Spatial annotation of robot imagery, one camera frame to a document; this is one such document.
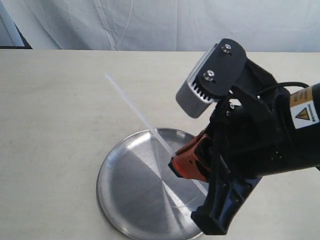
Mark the round steel plate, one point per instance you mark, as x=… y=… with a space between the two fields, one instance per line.
x=141 y=198

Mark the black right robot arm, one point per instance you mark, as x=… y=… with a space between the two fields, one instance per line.
x=258 y=129

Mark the grey backdrop cloth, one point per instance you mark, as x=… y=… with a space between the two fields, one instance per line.
x=167 y=25

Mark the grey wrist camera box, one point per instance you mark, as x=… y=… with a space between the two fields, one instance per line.
x=207 y=82

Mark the clear white plastic strip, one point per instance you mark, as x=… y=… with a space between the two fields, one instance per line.
x=140 y=112

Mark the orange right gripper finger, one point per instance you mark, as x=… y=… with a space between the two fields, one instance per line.
x=189 y=167
x=189 y=148

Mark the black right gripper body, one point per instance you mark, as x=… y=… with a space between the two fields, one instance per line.
x=261 y=127

